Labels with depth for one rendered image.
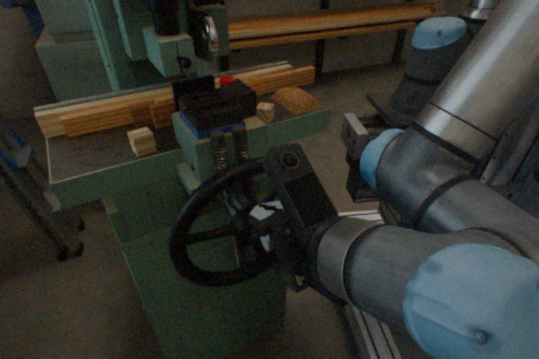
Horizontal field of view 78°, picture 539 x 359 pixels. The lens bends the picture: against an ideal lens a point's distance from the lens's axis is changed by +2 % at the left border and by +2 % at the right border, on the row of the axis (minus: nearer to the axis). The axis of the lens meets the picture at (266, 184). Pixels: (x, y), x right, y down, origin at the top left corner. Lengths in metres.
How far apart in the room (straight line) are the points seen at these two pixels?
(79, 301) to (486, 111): 1.57
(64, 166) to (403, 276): 0.60
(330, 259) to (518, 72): 0.22
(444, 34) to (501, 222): 0.73
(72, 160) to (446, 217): 0.62
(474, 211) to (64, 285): 1.64
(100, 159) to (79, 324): 1.01
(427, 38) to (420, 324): 0.85
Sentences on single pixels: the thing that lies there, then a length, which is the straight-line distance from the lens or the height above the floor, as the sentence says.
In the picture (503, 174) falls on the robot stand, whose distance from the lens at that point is 0.95.
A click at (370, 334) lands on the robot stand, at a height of 0.22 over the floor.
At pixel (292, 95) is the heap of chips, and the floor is 0.92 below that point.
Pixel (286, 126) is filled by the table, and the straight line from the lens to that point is 0.77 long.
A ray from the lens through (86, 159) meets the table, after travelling 0.71.
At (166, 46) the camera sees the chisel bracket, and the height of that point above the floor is 1.06.
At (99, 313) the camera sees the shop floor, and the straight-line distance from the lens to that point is 1.60.
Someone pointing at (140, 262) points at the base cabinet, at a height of 0.64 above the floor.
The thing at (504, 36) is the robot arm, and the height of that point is 1.17.
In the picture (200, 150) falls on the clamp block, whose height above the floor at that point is 0.95.
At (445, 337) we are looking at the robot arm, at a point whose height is 1.06.
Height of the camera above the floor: 1.25
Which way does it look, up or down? 38 degrees down
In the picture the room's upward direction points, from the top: straight up
